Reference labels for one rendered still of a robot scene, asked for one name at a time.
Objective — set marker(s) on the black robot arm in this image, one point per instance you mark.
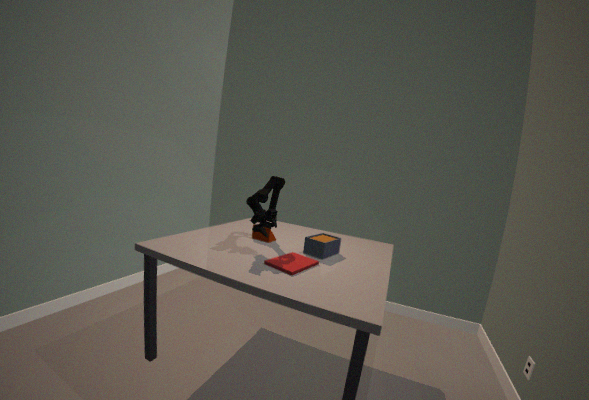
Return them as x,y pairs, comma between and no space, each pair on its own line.
275,183

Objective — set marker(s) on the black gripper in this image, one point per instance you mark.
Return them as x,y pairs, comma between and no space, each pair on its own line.
270,214

